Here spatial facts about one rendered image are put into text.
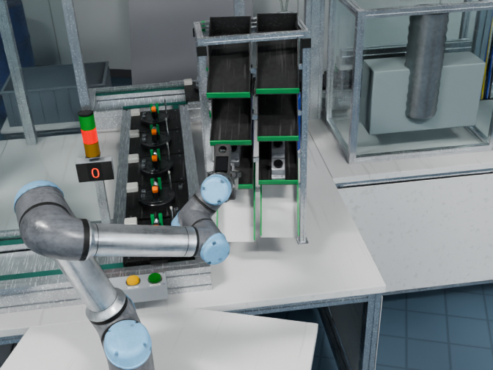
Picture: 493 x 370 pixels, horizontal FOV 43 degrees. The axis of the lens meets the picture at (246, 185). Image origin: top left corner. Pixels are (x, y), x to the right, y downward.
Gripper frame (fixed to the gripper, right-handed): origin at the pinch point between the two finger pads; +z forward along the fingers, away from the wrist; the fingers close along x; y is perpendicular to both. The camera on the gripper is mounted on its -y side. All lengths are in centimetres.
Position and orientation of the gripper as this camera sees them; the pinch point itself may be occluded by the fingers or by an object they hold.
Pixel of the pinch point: (226, 171)
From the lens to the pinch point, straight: 196.6
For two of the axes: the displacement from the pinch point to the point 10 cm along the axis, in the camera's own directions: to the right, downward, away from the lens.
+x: 10.0, -0.1, -0.5
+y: 0.1, 9.9, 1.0
